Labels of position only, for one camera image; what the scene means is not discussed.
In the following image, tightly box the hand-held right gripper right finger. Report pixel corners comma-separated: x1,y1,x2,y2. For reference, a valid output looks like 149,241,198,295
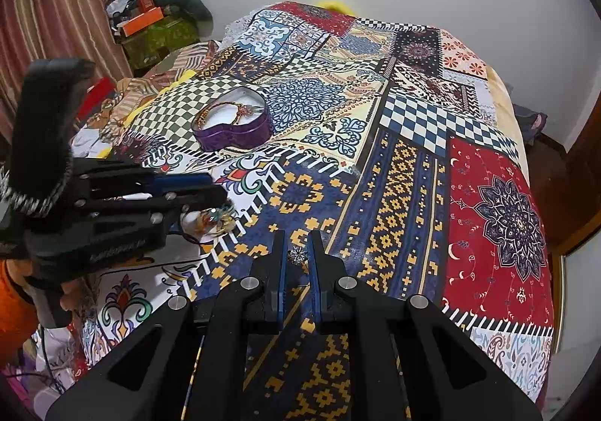
309,229,543,421

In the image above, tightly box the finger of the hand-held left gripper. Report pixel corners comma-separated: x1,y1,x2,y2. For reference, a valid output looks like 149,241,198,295
70,159,214,197
26,187,229,279

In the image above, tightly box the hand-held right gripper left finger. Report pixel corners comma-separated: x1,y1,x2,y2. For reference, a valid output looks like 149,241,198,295
44,229,287,421

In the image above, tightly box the gold ornate earring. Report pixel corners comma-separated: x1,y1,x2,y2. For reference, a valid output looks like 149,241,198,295
197,202,238,237

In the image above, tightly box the purple heart-shaped jewelry box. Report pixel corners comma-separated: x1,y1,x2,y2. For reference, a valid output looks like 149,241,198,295
192,87,272,153

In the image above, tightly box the person's left forearm orange sleeve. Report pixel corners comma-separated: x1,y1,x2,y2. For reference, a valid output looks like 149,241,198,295
0,259,43,368

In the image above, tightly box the person's left hand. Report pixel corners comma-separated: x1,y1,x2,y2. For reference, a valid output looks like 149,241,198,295
59,278,92,313

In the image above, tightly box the small white dish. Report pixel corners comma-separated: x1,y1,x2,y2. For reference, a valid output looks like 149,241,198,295
180,211,217,246

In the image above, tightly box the red cloth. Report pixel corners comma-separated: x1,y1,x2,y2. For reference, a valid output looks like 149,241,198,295
77,76,118,121

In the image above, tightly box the patchwork printed blanket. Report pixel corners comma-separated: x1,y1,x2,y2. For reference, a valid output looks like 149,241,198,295
70,1,557,421

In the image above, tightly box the green printed cloth bag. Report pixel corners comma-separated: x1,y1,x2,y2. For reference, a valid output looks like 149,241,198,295
119,17,201,70

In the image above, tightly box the orange cardboard box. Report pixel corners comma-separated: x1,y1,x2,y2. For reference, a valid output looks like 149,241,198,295
117,8,165,38

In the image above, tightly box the dark green cushion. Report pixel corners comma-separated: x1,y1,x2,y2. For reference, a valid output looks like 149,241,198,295
157,0,215,24

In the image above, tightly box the yellow cloth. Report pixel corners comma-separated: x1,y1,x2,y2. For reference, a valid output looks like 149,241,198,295
314,0,354,14

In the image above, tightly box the dark cloth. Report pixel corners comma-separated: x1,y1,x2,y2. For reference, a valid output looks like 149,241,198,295
512,104,548,146

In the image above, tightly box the brown wooden door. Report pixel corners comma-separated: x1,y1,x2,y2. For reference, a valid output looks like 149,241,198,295
530,74,601,356

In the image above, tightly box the black white braided cord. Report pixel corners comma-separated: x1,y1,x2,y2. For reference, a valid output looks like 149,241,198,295
0,146,73,217

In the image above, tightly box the gold beaded necklace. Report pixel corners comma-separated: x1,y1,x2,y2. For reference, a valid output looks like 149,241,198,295
196,98,264,127

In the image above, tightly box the thin black cable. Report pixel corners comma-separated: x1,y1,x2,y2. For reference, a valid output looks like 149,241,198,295
40,326,67,396

